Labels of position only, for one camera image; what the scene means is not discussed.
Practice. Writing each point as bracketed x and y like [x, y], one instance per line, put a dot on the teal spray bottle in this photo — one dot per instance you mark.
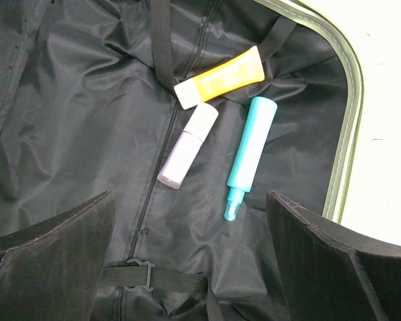
[257, 126]

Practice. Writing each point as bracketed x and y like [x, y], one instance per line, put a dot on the green hard-shell suitcase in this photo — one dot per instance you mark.
[85, 108]

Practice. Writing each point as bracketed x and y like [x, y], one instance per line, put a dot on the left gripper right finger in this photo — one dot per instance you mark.
[329, 272]

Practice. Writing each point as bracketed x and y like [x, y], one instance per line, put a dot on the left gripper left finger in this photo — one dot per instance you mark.
[51, 270]

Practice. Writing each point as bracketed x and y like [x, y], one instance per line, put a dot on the orange cream tube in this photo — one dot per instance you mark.
[240, 71]

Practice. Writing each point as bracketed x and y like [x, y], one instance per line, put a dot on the white lilac bottle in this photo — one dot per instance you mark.
[188, 145]

